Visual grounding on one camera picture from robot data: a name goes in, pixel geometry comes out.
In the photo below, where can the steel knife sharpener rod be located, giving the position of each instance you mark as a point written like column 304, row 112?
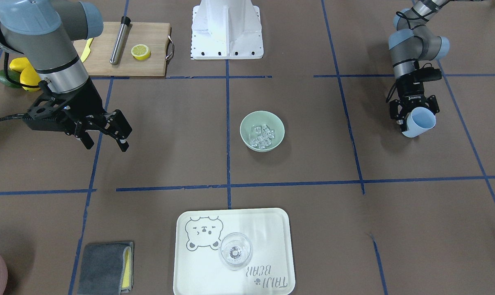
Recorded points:
column 120, row 41

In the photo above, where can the grey yellow folded cloth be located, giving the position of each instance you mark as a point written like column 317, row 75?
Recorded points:
column 107, row 268

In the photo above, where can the wooden cutting board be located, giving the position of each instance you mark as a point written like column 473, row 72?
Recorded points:
column 154, row 35

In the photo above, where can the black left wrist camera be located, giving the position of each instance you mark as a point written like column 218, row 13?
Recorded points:
column 426, row 74

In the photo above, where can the green avocado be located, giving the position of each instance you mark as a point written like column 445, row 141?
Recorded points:
column 11, row 79

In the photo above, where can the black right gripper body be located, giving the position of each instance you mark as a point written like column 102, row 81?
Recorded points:
column 90, row 99

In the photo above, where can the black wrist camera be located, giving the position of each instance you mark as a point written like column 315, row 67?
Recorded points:
column 47, row 114
column 426, row 74

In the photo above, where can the clear wine glass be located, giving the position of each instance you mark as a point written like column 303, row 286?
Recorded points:
column 236, row 251

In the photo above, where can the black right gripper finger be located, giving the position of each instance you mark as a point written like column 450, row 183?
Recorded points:
column 82, row 135
column 115, row 125

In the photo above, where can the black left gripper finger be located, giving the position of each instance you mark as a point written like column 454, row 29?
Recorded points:
column 401, row 121

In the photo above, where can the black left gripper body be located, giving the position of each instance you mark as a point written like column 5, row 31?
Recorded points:
column 412, row 88

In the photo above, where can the yellow plastic knife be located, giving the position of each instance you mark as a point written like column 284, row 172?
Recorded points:
column 86, row 50

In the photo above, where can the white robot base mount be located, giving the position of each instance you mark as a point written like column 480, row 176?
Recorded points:
column 226, row 29

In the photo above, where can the yellow lemon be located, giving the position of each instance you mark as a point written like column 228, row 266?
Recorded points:
column 19, row 64
column 30, row 77

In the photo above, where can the lemon half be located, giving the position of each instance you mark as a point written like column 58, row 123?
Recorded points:
column 141, row 52

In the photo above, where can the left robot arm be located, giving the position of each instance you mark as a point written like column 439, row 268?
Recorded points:
column 412, row 47

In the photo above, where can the cream bear serving tray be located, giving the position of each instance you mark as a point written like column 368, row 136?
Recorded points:
column 198, row 269

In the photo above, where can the clear ice cube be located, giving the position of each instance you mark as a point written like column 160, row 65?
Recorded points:
column 256, row 131
column 264, row 142

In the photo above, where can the light blue plastic cup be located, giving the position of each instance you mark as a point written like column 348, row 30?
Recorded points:
column 418, row 121

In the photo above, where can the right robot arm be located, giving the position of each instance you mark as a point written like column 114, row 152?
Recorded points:
column 44, row 32

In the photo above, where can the green ceramic bowl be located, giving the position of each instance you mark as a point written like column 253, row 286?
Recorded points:
column 271, row 124

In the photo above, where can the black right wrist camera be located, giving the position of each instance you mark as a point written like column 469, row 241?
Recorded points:
column 47, row 114

